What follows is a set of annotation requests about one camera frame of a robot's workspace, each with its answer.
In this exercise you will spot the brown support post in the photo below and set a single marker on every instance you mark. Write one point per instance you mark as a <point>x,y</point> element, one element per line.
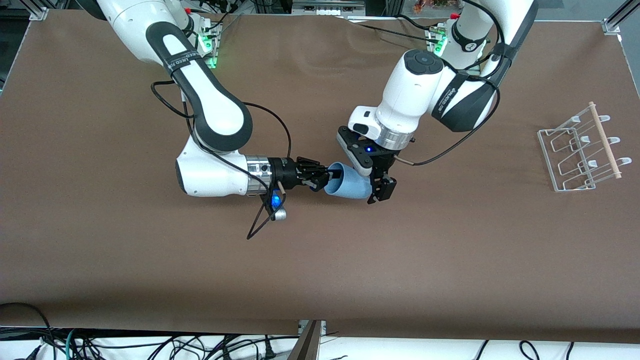
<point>306,345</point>

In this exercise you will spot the black power plug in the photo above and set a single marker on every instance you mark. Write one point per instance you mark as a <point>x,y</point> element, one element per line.
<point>270,352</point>

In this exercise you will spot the white metal bracket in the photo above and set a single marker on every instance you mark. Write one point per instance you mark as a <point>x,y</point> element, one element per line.
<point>301,326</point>

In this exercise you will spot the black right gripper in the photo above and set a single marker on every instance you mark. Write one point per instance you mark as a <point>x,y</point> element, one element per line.
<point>283,172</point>

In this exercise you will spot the metal corner bracket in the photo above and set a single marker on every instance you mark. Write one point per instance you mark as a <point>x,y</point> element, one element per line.
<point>38,14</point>
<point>612,27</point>

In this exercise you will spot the white power strip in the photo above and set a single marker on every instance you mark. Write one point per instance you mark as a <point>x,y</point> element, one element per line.
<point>330,11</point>

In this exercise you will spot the blue plastic cup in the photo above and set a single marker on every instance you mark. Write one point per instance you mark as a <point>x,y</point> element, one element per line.
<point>350,187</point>

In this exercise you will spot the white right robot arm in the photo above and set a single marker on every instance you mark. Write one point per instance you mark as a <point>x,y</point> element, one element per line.
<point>215,115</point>

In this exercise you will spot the brown table cover sheet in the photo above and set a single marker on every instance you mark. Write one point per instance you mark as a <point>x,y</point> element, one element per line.
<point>320,260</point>

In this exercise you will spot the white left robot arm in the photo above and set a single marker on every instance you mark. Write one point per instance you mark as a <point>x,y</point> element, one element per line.
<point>415,95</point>

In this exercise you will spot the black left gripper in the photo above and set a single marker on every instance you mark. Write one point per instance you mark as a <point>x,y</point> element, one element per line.
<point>385,161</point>

